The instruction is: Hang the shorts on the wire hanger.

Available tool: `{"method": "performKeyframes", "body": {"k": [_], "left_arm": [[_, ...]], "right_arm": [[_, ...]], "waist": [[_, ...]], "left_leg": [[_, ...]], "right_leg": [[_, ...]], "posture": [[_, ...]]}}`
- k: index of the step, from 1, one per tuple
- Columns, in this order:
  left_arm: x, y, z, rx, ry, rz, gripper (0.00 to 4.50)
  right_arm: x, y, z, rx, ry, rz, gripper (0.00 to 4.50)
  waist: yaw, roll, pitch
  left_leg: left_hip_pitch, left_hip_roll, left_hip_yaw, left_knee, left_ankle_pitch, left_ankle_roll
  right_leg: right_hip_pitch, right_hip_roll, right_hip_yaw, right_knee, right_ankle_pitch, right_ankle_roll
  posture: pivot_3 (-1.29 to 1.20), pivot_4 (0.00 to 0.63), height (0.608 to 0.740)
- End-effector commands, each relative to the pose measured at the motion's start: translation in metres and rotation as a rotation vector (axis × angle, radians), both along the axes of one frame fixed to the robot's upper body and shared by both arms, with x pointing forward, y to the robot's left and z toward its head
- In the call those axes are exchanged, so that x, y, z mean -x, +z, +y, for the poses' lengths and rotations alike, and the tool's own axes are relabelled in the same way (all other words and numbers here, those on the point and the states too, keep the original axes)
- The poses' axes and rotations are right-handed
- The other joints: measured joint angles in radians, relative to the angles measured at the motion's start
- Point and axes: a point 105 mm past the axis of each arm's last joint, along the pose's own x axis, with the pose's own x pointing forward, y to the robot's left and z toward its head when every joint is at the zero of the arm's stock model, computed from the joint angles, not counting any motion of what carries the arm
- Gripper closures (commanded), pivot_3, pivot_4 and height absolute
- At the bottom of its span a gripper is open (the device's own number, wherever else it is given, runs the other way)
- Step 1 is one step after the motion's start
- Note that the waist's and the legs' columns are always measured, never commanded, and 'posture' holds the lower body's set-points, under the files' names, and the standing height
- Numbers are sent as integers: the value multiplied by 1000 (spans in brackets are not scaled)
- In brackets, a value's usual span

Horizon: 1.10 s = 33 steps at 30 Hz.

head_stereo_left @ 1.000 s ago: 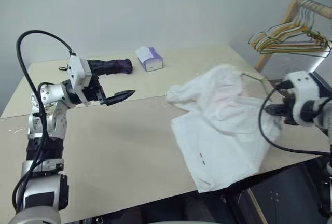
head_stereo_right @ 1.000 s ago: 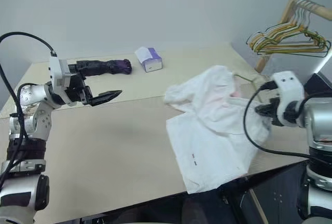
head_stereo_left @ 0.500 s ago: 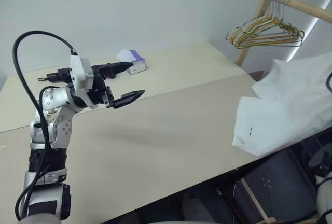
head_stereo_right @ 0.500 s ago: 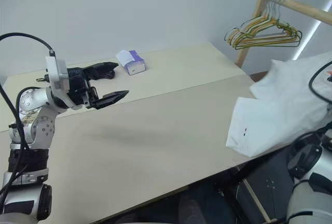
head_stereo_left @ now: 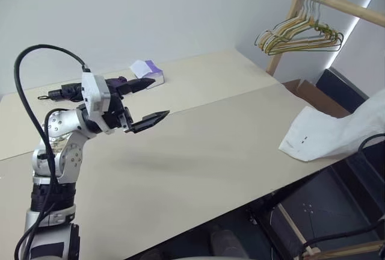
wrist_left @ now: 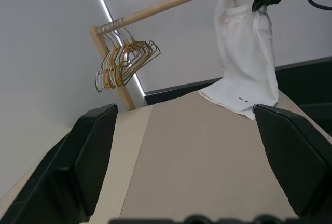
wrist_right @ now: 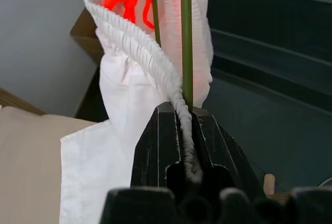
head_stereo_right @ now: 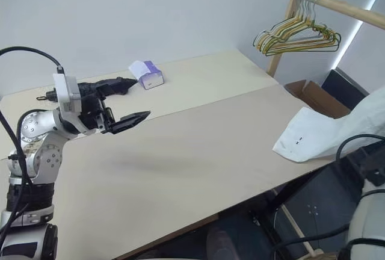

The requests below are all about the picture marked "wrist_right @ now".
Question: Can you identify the olive green wire hanger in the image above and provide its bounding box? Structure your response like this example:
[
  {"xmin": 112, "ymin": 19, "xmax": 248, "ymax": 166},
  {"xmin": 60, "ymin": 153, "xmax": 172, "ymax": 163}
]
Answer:
[{"xmin": 149, "ymin": 0, "xmax": 194, "ymax": 113}]

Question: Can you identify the white cloth garment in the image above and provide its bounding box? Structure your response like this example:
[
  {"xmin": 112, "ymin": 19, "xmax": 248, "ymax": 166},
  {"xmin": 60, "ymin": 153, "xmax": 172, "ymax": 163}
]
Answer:
[{"xmin": 59, "ymin": 0, "xmax": 215, "ymax": 224}]

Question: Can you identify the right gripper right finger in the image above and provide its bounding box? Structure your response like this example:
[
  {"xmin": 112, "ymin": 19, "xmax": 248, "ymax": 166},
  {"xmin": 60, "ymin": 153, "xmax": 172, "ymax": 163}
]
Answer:
[{"xmin": 191, "ymin": 107, "xmax": 263, "ymax": 199}]

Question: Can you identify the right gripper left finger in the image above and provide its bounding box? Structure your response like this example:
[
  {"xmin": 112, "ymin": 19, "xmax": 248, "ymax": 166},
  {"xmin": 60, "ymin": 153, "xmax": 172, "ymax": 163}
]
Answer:
[{"xmin": 130, "ymin": 102, "xmax": 188, "ymax": 191}]

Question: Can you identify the brown cardboard box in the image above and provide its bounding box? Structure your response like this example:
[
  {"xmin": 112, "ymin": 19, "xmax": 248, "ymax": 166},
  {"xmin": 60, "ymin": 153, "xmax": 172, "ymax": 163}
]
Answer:
[{"xmin": 70, "ymin": 8, "xmax": 105, "ymax": 67}]

